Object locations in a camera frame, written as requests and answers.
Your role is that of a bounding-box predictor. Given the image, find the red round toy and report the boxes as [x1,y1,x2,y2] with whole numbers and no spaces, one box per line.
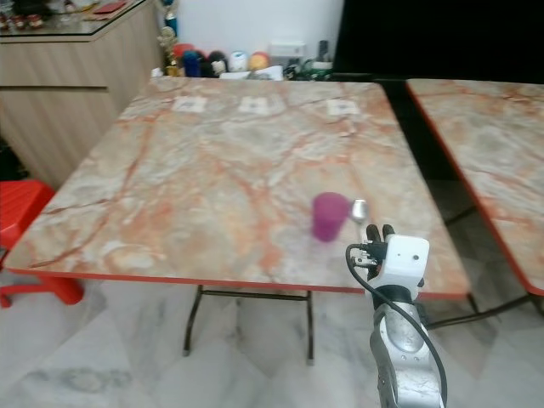
[175,42,195,67]

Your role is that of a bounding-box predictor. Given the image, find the black round toy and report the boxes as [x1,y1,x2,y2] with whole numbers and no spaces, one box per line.
[205,50,227,77]

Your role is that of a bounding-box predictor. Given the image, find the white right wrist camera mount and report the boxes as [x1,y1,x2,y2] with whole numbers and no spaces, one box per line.
[377,234,431,298]

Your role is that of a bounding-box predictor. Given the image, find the purple plastic cup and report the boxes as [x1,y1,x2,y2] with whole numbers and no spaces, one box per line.
[311,192,351,243]

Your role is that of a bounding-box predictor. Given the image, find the metal spoon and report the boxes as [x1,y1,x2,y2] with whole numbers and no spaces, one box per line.
[350,199,371,247]

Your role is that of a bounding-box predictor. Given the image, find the wooden cabinet with glass top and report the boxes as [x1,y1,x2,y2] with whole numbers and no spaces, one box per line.
[0,0,163,190]

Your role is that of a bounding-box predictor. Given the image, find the marble top folding table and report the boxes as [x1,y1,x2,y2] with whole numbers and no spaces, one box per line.
[3,76,487,366]
[405,77,544,298]

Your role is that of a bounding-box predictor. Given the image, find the large black screen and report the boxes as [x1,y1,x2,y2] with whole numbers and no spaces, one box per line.
[332,0,544,82]

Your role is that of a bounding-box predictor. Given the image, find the red plastic stool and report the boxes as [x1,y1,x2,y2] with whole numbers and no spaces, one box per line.
[0,178,71,309]

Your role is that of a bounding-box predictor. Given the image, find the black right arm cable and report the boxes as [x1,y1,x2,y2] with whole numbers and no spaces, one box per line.
[345,244,450,407]

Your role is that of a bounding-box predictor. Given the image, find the white box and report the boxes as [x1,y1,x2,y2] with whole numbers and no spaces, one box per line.
[269,40,307,66]

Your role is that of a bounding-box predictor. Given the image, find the blue round toy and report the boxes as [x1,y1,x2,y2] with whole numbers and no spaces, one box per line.
[183,50,203,78]

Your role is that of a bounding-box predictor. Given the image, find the gold trophy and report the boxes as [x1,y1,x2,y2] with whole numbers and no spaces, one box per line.
[158,0,182,77]

